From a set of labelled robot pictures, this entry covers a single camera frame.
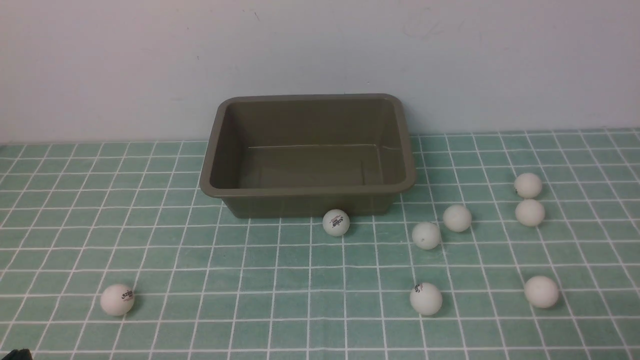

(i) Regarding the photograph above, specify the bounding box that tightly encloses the olive plastic storage bin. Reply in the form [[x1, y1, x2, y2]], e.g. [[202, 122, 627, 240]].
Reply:
[[199, 93, 417, 219]]

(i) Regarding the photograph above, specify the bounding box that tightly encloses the white logo ball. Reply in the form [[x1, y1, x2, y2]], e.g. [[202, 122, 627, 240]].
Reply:
[[409, 282, 443, 317]]

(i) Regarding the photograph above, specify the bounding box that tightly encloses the black object bottom left corner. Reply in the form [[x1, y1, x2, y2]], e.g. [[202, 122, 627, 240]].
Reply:
[[1, 348, 34, 360]]

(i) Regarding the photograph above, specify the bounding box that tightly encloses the green checkered table mat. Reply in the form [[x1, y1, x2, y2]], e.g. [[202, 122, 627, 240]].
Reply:
[[0, 129, 640, 360]]

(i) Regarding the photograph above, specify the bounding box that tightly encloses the white ball by bin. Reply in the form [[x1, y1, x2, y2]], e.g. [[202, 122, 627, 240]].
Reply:
[[322, 209, 351, 237]]

